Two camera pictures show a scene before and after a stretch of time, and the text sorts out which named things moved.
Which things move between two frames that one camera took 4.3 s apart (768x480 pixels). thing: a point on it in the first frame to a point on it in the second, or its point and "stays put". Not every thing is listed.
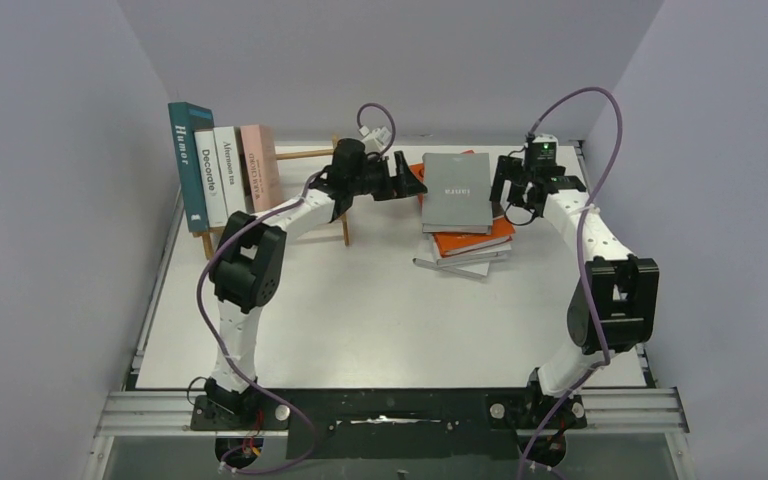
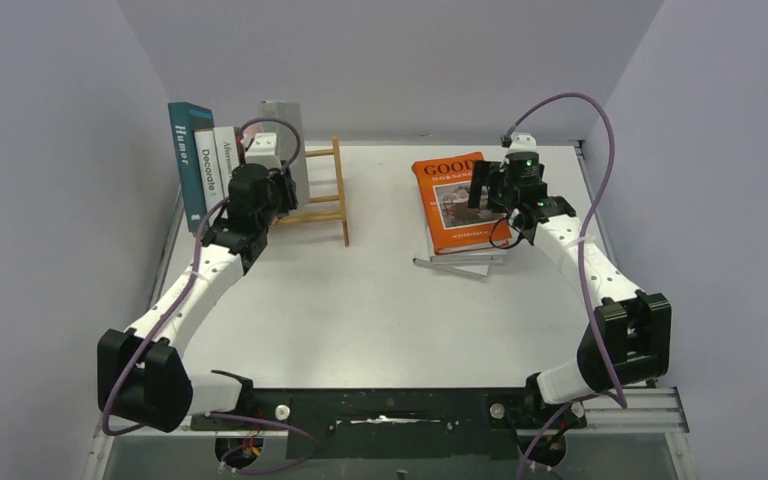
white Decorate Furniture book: [211, 178] stays put
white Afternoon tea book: [229, 163] stays put
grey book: [456, 193] to [287, 139]
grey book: [479, 268] stays put
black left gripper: [405, 184] to [280, 177]
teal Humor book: [187, 119] stays put
